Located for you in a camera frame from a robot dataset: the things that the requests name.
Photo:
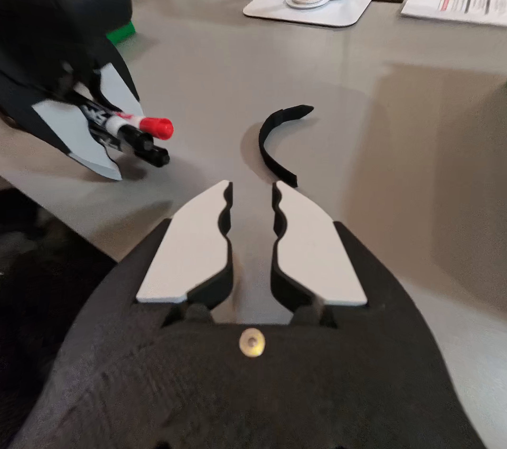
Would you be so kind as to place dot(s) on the green plastic bin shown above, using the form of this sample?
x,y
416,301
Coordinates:
x,y
122,32

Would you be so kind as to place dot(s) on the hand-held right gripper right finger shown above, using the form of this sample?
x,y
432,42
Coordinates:
x,y
317,258

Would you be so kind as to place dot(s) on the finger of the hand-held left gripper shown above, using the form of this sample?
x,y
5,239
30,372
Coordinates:
x,y
67,128
121,92

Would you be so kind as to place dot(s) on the black dry-erase marker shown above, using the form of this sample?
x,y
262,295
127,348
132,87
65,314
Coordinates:
x,y
134,138
156,157

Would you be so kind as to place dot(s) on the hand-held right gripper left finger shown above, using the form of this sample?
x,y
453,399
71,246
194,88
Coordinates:
x,y
186,254

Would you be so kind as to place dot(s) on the red dry-erase marker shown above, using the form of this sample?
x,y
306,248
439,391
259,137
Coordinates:
x,y
156,128

